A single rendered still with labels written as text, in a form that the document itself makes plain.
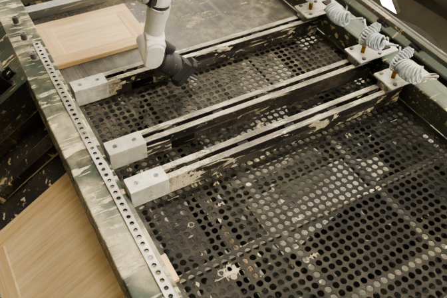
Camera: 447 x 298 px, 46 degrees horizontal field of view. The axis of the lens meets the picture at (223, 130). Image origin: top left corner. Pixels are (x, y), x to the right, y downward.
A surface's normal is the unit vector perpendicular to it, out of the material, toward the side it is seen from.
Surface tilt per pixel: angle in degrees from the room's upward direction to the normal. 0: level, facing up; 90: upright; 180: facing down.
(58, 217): 90
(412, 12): 90
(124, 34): 57
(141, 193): 90
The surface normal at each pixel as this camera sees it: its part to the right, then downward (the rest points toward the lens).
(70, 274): -0.44, -0.42
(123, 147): 0.04, -0.71
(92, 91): 0.49, 0.63
